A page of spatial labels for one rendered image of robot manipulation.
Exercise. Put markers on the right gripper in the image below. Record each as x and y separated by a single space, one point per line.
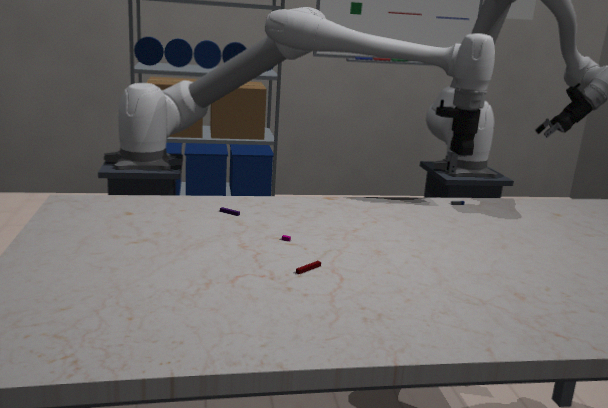
465 123

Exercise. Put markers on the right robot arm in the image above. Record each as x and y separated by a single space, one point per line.
148 115

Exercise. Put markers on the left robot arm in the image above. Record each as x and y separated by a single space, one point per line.
579 69

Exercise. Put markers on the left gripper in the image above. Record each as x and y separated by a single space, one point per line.
576 110

